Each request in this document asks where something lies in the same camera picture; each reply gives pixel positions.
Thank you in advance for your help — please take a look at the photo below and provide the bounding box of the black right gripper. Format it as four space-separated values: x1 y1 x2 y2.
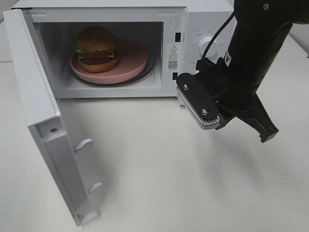
194 57 280 143

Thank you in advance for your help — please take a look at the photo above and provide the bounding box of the white dial knob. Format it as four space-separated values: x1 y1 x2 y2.
197 36 219 58

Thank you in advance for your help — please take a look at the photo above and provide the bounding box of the pink round plate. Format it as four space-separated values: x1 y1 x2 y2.
70 41 148 85

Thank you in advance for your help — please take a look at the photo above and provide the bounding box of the burger with lettuce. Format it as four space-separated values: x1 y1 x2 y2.
74 26 118 73

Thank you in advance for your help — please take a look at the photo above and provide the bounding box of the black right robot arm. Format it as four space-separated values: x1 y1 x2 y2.
197 0 309 142

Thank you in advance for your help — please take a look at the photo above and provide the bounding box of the white warning label sticker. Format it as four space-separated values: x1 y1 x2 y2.
167 43 180 71

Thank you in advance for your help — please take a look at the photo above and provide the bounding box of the white microwave oven body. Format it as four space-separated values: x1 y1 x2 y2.
10 0 233 99

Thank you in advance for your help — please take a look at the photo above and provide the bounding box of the glass microwave turntable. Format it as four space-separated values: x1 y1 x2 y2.
70 56 156 87

